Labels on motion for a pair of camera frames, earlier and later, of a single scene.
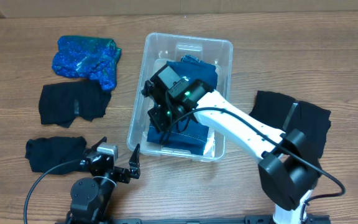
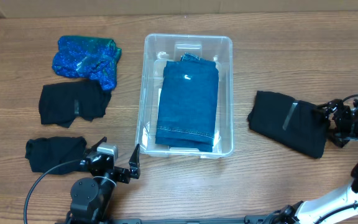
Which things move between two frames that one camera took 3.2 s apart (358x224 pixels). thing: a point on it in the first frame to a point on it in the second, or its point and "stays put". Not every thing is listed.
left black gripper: (125, 176) stays put
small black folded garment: (45, 154) stays put
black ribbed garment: (286, 113) stays put
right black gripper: (160, 122) to (340, 110)
